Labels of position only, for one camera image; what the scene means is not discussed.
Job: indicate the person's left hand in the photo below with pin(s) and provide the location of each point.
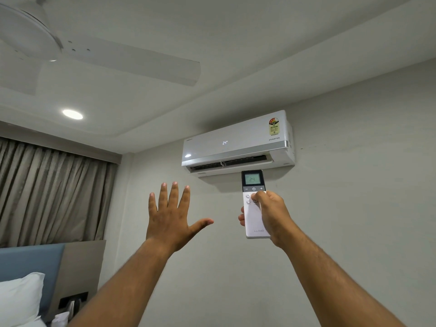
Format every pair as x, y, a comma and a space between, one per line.
167, 228

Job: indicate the blue padded headboard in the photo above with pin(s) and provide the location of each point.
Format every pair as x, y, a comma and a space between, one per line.
37, 260

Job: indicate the person's left thumb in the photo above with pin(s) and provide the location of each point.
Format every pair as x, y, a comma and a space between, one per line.
201, 226

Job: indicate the beige headboard side panel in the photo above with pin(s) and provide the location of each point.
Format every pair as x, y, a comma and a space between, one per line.
83, 265

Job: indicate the person's left forearm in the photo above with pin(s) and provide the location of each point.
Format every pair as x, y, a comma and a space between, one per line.
126, 289

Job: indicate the white ceiling fan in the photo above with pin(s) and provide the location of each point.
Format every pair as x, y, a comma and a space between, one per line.
102, 54

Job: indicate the person's right hand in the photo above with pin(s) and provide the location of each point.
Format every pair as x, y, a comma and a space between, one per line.
274, 216

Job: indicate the white pillow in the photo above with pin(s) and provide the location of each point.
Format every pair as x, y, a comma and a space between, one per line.
18, 299

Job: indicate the beige pleated curtain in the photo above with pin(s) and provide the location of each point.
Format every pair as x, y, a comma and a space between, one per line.
51, 194

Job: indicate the white air conditioner remote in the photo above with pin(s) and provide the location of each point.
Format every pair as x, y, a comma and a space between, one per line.
252, 219

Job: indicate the round recessed ceiling light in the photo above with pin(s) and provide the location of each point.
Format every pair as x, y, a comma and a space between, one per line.
72, 114

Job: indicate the brown curtain pelmet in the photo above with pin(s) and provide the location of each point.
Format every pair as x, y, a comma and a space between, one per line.
68, 144

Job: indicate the person's left little finger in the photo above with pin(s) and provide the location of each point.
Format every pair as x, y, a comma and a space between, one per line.
152, 206

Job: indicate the person's left middle finger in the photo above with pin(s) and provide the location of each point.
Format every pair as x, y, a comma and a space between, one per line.
174, 199

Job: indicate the person's right thumb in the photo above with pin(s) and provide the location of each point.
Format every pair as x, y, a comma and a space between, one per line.
262, 196

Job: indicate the black wall switch panel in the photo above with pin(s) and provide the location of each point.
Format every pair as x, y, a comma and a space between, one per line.
80, 298

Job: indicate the person's right forearm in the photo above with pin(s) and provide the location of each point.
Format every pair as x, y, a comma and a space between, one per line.
333, 286

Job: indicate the white wall air conditioner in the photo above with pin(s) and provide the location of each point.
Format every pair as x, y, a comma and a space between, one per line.
235, 142

